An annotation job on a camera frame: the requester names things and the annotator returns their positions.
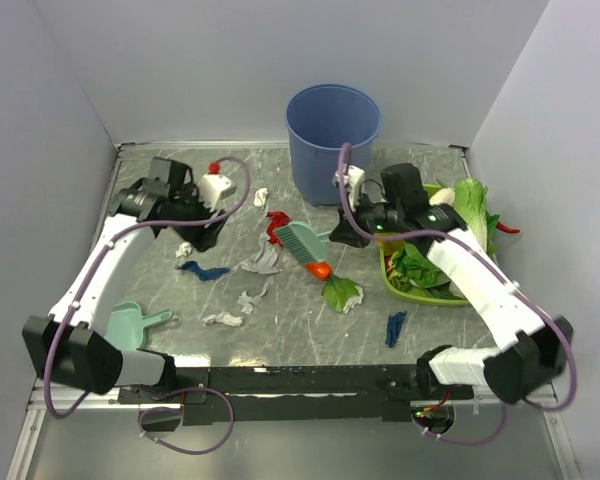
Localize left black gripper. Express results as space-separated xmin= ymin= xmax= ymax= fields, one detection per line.
xmin=169 ymin=183 xmax=228 ymax=253

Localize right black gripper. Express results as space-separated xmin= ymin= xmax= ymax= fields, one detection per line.
xmin=329 ymin=189 xmax=404 ymax=249

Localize teal hand brush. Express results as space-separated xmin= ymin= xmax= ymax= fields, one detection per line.
xmin=273 ymin=221 xmax=330 ymax=265

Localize teal dustpan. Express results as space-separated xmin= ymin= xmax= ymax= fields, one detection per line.
xmin=104 ymin=302 xmax=174 ymax=351

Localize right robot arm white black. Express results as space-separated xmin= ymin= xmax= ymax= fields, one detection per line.
xmin=331 ymin=157 xmax=578 ymax=409

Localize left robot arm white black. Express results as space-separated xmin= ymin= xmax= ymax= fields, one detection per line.
xmin=22 ymin=158 xmax=236 ymax=402

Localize small white paper ball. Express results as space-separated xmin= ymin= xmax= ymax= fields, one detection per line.
xmin=175 ymin=242 xmax=193 ymax=259

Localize dark blue paper scrap left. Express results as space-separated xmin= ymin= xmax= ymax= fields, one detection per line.
xmin=176 ymin=260 xmax=231 ymax=282

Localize dark blue paper scrap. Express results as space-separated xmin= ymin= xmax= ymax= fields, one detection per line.
xmin=176 ymin=260 xmax=231 ymax=282
xmin=385 ymin=311 xmax=407 ymax=348

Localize orange toy carrot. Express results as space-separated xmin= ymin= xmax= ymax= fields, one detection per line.
xmin=305 ymin=262 xmax=358 ymax=313

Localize grey paper scrap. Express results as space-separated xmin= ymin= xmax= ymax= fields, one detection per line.
xmin=239 ymin=232 xmax=279 ymax=275

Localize red paper scrap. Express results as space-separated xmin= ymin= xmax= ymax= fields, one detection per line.
xmin=266 ymin=211 xmax=291 ymax=245

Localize white paper scrap near bucket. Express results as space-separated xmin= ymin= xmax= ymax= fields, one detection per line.
xmin=253 ymin=188 xmax=268 ymax=208

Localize white paper scrap by carrot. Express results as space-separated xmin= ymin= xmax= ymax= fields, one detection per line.
xmin=342 ymin=285 xmax=364 ymax=314

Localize green leafy toy vegetables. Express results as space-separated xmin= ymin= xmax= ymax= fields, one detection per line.
xmin=385 ymin=243 xmax=460 ymax=300

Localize white paper scrap centre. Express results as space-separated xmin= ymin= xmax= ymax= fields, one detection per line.
xmin=237 ymin=279 xmax=271 ymax=315

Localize white paper scrap front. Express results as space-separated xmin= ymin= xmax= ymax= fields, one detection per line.
xmin=202 ymin=311 xmax=244 ymax=327

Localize green plastic tray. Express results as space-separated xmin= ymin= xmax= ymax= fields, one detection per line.
xmin=379 ymin=183 xmax=469 ymax=307

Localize dark blue paper scrap right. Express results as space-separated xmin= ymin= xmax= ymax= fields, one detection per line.
xmin=385 ymin=311 xmax=407 ymax=348

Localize white toy corn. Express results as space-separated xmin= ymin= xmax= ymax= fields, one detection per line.
xmin=429 ymin=187 xmax=455 ymax=207

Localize blue plastic bucket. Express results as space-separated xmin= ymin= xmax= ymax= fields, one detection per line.
xmin=285 ymin=84 xmax=381 ymax=206

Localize green toy cabbage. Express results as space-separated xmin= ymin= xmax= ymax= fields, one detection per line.
xmin=453 ymin=178 xmax=500 ymax=255

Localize red toy chili pepper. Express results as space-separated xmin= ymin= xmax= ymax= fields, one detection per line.
xmin=496 ymin=222 xmax=520 ymax=235

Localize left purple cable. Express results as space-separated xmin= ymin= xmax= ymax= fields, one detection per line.
xmin=42 ymin=156 xmax=252 ymax=455

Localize purple cable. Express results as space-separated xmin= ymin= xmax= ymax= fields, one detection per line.
xmin=338 ymin=142 xmax=578 ymax=446
xmin=42 ymin=156 xmax=252 ymax=455

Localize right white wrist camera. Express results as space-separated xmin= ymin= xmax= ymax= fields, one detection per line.
xmin=333 ymin=165 xmax=365 ymax=198

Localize aluminium frame rail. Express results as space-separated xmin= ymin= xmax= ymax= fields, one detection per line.
xmin=26 ymin=363 xmax=557 ymax=412

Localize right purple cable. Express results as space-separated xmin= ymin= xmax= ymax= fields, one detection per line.
xmin=338 ymin=142 xmax=578 ymax=446

